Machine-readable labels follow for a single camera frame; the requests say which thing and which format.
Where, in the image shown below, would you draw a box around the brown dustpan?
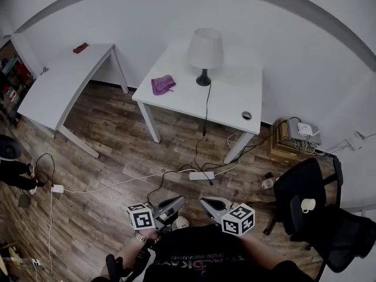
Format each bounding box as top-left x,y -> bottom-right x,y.
16,191 -> 32,209

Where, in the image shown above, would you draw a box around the white wall socket box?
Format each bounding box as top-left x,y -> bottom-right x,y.
345,130 -> 367,151

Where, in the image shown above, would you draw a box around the bundle of white network cables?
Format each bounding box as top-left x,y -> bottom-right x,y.
293,139 -> 327,155

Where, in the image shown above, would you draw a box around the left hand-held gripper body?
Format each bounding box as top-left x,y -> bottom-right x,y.
126,203 -> 177,232

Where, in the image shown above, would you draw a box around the brown cardboard box stack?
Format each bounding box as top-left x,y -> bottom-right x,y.
268,117 -> 312,163

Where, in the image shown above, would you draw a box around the white looped cable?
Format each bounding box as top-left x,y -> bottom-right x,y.
213,129 -> 241,176

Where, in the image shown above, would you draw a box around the white power strip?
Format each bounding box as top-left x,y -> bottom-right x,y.
189,171 -> 215,181

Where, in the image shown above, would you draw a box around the thin black cable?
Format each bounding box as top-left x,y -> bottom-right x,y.
33,153 -> 56,187

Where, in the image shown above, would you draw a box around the black cable to boxes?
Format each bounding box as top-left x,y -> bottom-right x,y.
202,116 -> 302,170

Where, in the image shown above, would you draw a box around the cream ceramic mug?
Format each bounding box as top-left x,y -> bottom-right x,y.
301,197 -> 317,214

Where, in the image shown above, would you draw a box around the black floor cable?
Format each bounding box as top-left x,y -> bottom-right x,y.
146,163 -> 194,205

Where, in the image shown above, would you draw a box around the white square table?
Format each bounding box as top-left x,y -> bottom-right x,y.
131,43 -> 264,165

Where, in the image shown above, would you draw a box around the person's left white shoe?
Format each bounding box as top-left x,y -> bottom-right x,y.
172,216 -> 190,231

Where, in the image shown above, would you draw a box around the white curved desk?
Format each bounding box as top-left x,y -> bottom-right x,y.
16,43 -> 129,159

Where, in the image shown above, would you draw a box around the thin white cable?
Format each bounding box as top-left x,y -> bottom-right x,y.
46,192 -> 55,276

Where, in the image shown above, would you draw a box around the grey metal frame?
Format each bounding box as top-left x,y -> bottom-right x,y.
343,200 -> 376,217

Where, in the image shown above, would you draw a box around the person's black t-shirt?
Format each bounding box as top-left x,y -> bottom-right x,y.
143,226 -> 312,282

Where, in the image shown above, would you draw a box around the long white floor cable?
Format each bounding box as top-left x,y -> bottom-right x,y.
63,169 -> 196,193

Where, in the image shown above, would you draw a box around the black mesh office chair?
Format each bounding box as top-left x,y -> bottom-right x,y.
263,156 -> 376,274

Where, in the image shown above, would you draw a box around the dark red cloth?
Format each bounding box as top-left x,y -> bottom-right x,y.
72,42 -> 89,55

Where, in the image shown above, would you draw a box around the clear plastic bottle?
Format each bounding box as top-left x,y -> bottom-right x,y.
261,177 -> 280,190

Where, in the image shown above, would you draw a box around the white router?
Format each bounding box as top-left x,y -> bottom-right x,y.
297,122 -> 314,136

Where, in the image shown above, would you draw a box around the purple cloth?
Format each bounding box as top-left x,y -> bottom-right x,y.
150,74 -> 177,96

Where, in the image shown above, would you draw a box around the person's left forearm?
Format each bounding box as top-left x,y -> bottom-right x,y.
114,241 -> 147,276

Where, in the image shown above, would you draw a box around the person's right forearm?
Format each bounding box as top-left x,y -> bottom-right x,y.
243,235 -> 294,276

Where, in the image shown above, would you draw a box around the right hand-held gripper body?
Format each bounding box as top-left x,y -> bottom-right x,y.
210,203 -> 256,237

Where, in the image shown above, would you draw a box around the white shade table lamp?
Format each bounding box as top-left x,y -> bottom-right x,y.
187,27 -> 224,87

